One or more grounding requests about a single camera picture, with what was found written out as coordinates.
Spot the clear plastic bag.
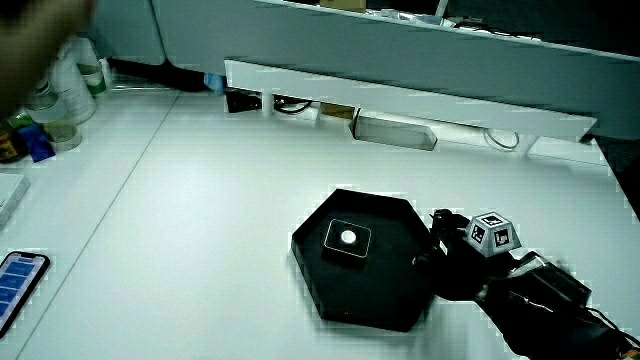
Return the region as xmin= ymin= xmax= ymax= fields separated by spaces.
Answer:
xmin=368 ymin=7 xmax=457 ymax=29

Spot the brown cardboard box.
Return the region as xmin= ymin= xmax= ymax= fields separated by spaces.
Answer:
xmin=319 ymin=102 xmax=357 ymax=121

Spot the blurry brown object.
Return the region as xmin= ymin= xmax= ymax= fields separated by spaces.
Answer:
xmin=0 ymin=0 xmax=97 ymax=117

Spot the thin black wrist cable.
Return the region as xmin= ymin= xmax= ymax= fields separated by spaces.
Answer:
xmin=584 ymin=305 xmax=640 ymax=349

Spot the black hexagonal plate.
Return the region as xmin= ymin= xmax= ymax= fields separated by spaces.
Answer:
xmin=290 ymin=188 xmax=437 ymax=334

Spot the person's right forearm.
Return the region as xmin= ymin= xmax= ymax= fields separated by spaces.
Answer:
xmin=475 ymin=251 xmax=640 ymax=360

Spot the black wrist sensor box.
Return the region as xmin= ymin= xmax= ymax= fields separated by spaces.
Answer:
xmin=508 ymin=251 xmax=593 ymax=308

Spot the black smartphone blue screen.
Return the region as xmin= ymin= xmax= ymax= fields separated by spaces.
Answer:
xmin=0 ymin=250 xmax=52 ymax=339

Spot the white plastic bottle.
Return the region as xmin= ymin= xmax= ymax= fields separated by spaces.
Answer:
xmin=49 ymin=42 xmax=98 ymax=125

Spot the black square speaker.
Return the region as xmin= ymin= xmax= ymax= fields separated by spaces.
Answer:
xmin=320 ymin=217 xmax=373 ymax=266

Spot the grey desk cable hatch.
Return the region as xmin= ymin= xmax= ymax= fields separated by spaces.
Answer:
xmin=348 ymin=107 xmax=440 ymax=153

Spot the black power adapter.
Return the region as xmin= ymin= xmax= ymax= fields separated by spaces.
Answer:
xmin=225 ymin=88 xmax=263 ymax=115

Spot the green label bottle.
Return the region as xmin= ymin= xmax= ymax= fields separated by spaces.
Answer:
xmin=74 ymin=37 xmax=108 ymax=97

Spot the white flat box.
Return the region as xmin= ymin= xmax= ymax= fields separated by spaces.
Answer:
xmin=0 ymin=172 xmax=32 ymax=232

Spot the blue packet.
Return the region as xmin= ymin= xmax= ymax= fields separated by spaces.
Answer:
xmin=17 ymin=123 xmax=57 ymax=164

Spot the person's right hand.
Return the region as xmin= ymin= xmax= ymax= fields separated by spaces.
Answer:
xmin=412 ymin=208 xmax=523 ymax=303

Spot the grey desk partition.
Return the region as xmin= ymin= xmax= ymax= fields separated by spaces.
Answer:
xmin=150 ymin=0 xmax=640 ymax=142

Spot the grey partition panel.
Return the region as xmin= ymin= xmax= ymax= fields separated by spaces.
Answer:
xmin=91 ymin=0 xmax=167 ymax=67

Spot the clear plastic water bottle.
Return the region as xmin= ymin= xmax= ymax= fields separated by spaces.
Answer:
xmin=23 ymin=74 xmax=83 ymax=152

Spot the dark round can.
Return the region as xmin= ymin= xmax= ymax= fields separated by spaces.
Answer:
xmin=0 ymin=119 xmax=29 ymax=165

